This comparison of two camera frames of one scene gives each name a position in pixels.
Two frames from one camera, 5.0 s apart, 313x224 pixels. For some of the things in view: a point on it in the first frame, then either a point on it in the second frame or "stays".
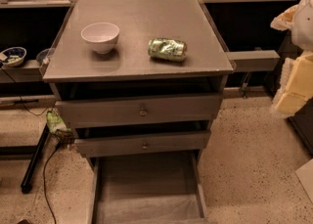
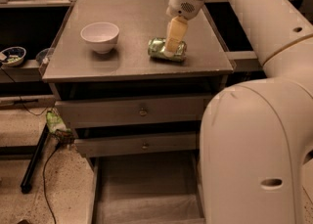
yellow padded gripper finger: [295, 86] to [176, 33]
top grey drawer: [142, 111] stays
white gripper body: [303, 25] to [181, 4]
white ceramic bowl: [102, 37] stays
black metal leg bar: [27, 181] stays
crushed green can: [167, 49] stays
